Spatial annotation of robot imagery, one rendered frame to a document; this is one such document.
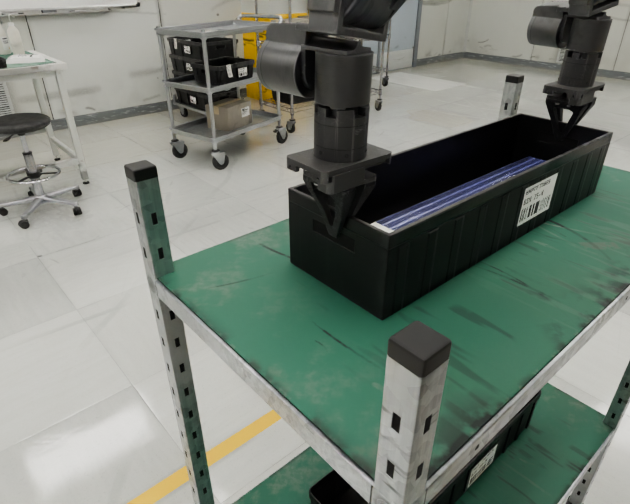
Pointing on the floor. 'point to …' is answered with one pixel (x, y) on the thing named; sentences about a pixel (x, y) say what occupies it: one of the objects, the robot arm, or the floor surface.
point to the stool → (28, 122)
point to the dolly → (216, 47)
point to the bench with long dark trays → (40, 110)
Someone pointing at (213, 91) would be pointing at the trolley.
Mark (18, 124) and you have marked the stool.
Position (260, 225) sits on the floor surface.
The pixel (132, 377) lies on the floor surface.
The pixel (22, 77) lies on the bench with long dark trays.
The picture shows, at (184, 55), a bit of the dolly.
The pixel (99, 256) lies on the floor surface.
